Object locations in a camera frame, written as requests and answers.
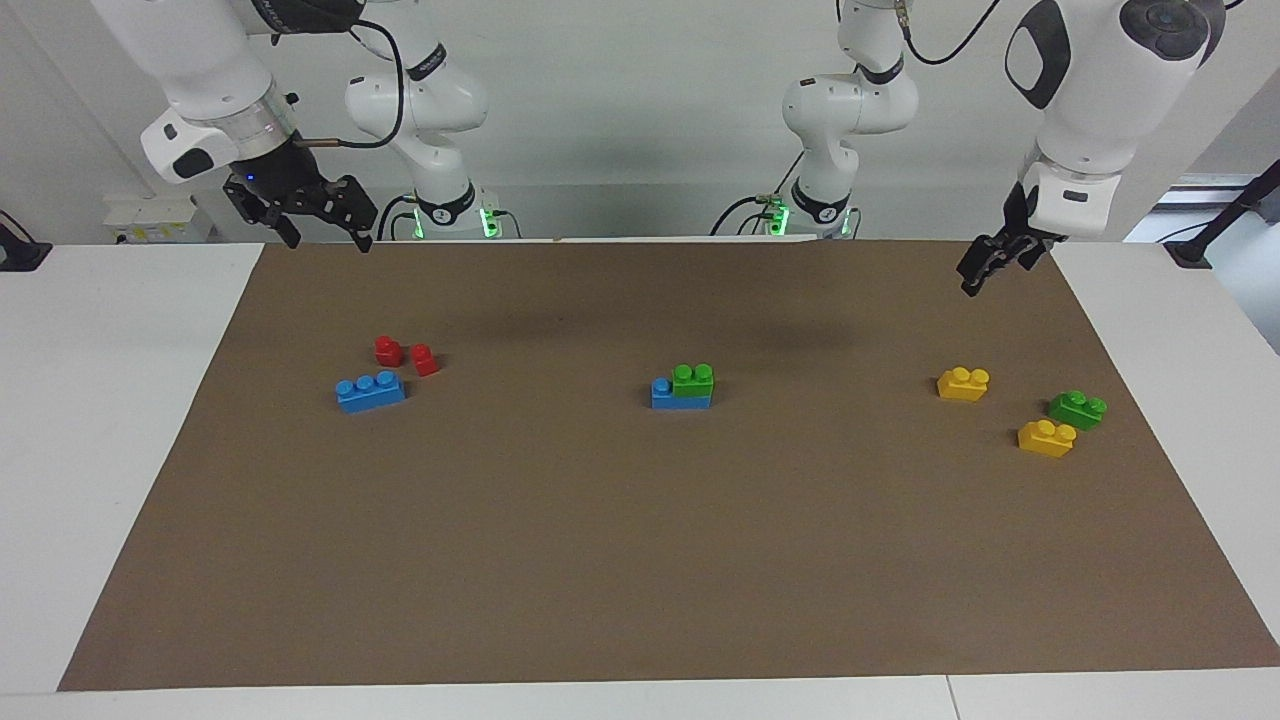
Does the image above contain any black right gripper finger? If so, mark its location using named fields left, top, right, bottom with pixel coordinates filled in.
left=328, top=175, right=379, bottom=253
left=224, top=178, right=301, bottom=249

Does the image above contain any blue three-stud toy brick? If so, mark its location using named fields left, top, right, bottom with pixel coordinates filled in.
left=651, top=377, right=714, bottom=411
left=335, top=371, right=407, bottom=414

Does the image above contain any yellow two-stud toy brick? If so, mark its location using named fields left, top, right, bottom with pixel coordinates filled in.
left=1017, top=419, right=1079, bottom=459
left=936, top=367, right=991, bottom=403

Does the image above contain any black table clamp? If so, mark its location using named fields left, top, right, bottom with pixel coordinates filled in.
left=0, top=210, right=53, bottom=273

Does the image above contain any brown paper table mat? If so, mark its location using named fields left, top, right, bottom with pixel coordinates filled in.
left=57, top=237, right=1280, bottom=693

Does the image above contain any black right base cable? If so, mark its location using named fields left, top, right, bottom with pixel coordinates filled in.
left=377, top=195, right=421, bottom=242

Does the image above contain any black base cable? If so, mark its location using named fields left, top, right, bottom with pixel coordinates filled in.
left=377, top=195, right=421, bottom=242
left=710, top=150, right=806, bottom=238

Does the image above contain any white wall socket box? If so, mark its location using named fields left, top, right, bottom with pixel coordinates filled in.
left=104, top=195, right=217, bottom=245

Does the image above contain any black camera stand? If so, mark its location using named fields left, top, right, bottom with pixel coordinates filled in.
left=1165, top=160, right=1280, bottom=269

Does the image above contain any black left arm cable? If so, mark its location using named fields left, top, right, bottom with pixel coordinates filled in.
left=898, top=0, right=1003, bottom=67

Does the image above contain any black left base cable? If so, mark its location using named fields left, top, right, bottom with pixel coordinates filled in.
left=710, top=150, right=806, bottom=238

